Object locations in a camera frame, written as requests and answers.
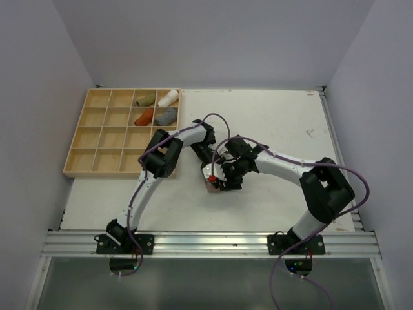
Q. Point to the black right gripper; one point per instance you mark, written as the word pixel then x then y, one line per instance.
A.
pixel 230 183

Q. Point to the pink underwear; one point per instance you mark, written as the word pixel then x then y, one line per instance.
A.
pixel 213 187

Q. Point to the orange and cream underwear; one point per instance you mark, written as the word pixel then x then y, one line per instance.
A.
pixel 145 118

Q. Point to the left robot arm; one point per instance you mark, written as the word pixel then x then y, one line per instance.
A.
pixel 158 162

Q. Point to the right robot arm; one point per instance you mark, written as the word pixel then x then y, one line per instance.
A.
pixel 325 189

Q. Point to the grey rolled underwear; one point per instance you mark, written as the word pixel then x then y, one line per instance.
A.
pixel 168 117

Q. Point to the white rolled underwear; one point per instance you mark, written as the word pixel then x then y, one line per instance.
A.
pixel 168 98

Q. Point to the olive rolled underwear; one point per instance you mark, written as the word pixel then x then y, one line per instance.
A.
pixel 146 100

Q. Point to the wooden compartment tray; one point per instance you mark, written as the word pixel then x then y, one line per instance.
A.
pixel 106 143

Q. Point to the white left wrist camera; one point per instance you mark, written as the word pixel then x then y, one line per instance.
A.
pixel 208 170

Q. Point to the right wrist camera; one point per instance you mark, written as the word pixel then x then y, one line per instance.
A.
pixel 219 174

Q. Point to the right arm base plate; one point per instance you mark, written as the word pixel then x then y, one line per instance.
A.
pixel 279 243

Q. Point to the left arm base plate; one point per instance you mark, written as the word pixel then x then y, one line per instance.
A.
pixel 105 245

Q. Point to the aluminium mounting rail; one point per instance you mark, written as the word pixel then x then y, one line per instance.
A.
pixel 85 244

